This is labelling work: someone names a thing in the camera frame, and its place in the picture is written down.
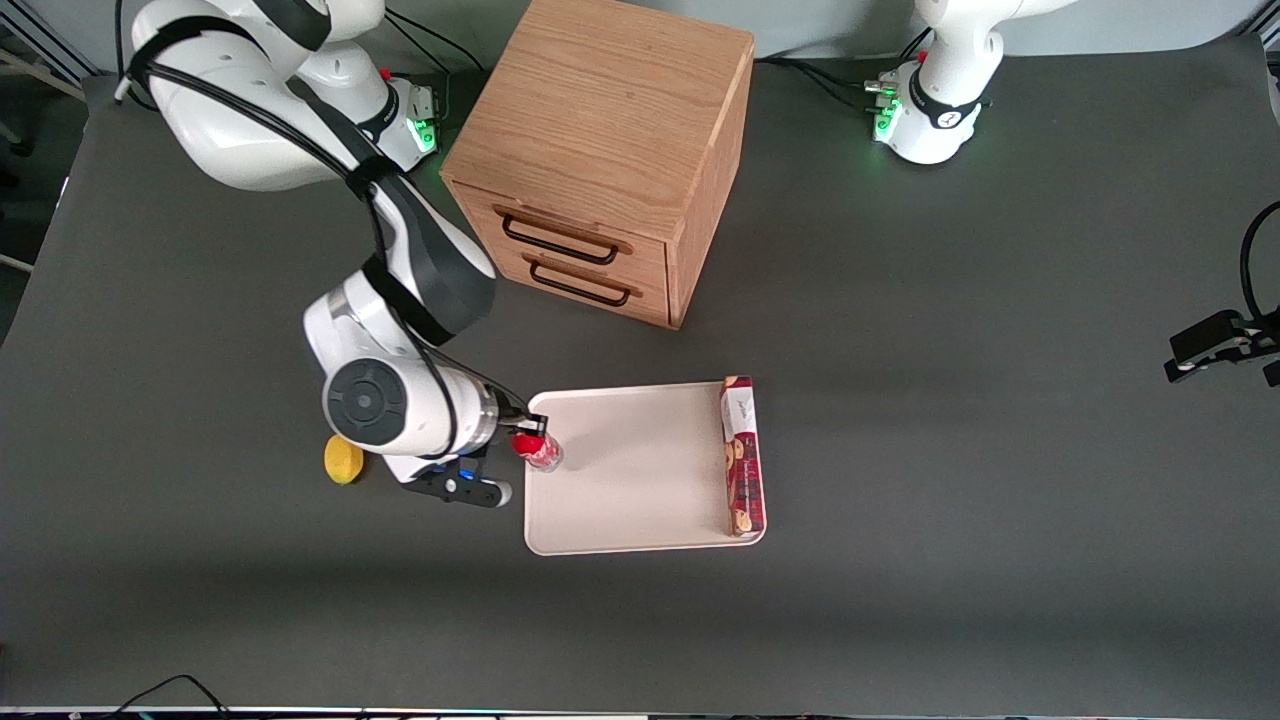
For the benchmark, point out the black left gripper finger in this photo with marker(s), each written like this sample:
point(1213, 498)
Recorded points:
point(1273, 373)
point(1205, 345)

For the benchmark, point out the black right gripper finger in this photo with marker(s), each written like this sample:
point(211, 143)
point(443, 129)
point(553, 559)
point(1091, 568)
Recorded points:
point(533, 434)
point(530, 419)

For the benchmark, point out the small coke bottle red cap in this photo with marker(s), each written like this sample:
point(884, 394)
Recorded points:
point(546, 456)

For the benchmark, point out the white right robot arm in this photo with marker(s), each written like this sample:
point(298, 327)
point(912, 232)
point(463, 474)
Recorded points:
point(240, 130)

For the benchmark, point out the beige plastic tray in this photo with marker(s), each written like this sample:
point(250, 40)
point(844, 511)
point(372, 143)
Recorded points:
point(630, 470)

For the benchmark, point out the yellow lemon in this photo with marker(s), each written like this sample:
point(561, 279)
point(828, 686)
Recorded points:
point(343, 460)

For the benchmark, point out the red cookie box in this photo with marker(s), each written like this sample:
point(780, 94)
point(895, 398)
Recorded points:
point(743, 460)

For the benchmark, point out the wooden drawer cabinet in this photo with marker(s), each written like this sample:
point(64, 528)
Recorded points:
point(600, 110)

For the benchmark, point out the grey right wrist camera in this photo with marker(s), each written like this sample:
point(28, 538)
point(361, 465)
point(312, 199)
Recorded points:
point(470, 488)

